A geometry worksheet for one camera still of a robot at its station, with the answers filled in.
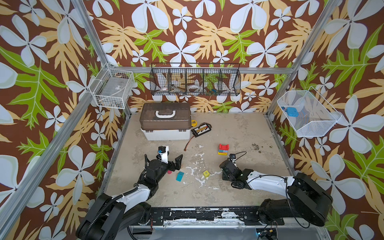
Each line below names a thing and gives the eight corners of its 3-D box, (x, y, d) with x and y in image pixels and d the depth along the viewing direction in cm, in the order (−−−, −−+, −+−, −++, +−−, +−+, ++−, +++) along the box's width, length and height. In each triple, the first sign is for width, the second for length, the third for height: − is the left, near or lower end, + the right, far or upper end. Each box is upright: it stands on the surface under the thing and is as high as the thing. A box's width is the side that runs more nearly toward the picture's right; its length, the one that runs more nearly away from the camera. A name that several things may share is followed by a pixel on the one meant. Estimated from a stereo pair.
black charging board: (195, 137, 108) (195, 135, 106) (190, 130, 113) (190, 128, 111) (212, 130, 113) (213, 128, 111) (207, 123, 117) (207, 121, 115)
